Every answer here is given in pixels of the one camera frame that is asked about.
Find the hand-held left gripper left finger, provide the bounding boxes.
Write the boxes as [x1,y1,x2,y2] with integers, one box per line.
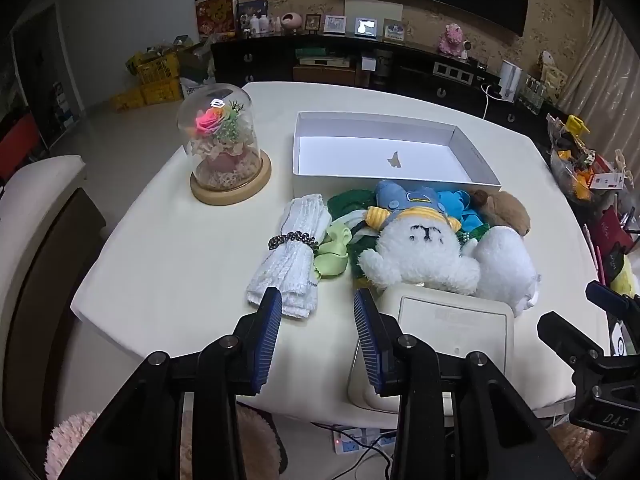
[57,287,283,480]

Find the white water dispenser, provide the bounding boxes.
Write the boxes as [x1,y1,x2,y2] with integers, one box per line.
[500,59,522,102]

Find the teal blue garment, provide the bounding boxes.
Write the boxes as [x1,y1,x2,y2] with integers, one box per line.
[435,189,488,233]

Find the row of clear glass bottles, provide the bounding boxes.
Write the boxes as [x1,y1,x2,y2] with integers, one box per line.
[520,77,545,113]

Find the cream plush doll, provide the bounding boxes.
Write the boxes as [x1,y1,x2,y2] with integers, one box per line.
[537,51,568,106]

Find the black television cabinet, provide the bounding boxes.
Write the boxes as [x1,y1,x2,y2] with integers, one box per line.
[210,35,571,153]

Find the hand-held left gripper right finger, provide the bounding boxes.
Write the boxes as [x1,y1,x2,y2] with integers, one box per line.
[352,288,576,480]

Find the beige curtain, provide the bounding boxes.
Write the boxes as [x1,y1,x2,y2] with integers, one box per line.
[557,2,640,171]

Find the green cardboard box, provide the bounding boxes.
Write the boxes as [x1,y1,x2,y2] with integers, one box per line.
[177,45,216,81]

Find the white fluffy plush toy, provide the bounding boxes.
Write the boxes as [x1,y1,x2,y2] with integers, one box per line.
[472,226,542,317]

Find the white power cable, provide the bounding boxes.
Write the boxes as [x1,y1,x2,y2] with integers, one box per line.
[481,82,503,120]

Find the white triple switch panel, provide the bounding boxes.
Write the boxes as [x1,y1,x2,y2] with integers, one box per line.
[433,61,473,83]

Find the brown plush toy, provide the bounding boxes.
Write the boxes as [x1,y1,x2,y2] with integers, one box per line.
[472,189,532,237]

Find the white plastic crate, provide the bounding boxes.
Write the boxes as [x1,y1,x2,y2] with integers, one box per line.
[180,77,216,101]

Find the pink plush toy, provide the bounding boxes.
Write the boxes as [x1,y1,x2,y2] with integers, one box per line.
[439,23,463,55]

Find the pink fluffy fabric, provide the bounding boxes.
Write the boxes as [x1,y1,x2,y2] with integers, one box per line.
[45,405,288,480]

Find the white set-top box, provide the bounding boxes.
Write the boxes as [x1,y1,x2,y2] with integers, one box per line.
[298,56,357,67]

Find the black beaded hair tie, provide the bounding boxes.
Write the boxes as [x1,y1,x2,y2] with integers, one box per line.
[268,231,319,252]

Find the white and brown chair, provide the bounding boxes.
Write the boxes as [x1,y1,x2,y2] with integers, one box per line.
[0,155,108,461]

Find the glass dome with rose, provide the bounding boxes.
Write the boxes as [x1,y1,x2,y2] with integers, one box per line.
[176,85,272,206]

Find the white plush bear blue overalls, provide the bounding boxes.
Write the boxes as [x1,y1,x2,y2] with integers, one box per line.
[357,180,481,296]

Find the white cardboard box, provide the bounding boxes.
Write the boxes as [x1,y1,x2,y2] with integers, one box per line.
[292,111,502,196]

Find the brown wooden box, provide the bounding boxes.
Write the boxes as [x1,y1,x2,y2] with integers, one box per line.
[292,66,358,83]

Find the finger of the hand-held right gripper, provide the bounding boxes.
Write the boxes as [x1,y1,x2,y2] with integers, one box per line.
[537,311,606,366]
[586,281,640,318]

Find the red printed poster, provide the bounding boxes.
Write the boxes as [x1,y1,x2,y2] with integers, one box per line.
[195,0,238,38]

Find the white power strip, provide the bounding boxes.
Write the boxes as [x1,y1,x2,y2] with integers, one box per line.
[332,425,398,456]

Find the beige plastic case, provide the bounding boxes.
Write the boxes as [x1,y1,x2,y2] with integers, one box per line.
[346,284,516,411]

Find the blue gift box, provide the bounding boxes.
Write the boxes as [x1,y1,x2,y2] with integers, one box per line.
[237,0,271,36]

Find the green knitted cloth roll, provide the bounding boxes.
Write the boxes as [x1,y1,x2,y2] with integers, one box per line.
[327,187,381,278]

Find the yellow plastic crate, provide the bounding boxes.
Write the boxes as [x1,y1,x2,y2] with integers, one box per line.
[142,80,183,106]
[135,52,181,85]
[111,91,146,111]

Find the white towel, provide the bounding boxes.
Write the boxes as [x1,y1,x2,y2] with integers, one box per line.
[245,192,333,321]

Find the pile of snack packets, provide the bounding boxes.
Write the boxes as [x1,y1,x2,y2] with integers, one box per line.
[547,112,636,206]

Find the light green cloth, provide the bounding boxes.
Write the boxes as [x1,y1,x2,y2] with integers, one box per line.
[313,223,353,281]

